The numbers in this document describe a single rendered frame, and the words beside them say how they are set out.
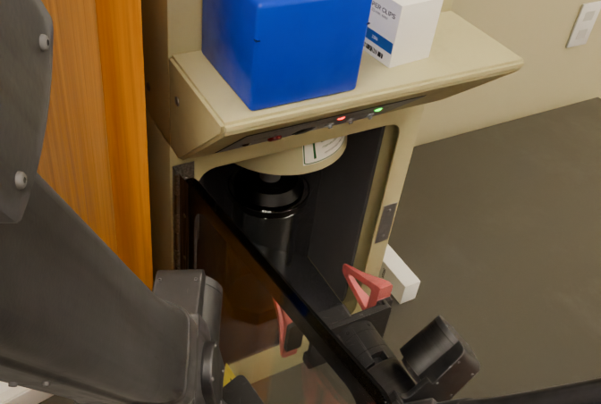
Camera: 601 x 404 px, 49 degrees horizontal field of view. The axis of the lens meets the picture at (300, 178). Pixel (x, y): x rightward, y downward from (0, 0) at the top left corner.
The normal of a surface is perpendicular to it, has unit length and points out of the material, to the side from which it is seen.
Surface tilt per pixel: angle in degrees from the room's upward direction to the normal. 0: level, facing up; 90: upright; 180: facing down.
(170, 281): 12
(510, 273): 0
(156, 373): 81
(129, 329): 84
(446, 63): 0
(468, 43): 0
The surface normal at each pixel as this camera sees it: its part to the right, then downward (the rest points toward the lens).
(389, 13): -0.81, 0.29
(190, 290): -0.02, -0.67
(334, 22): 0.49, 0.59
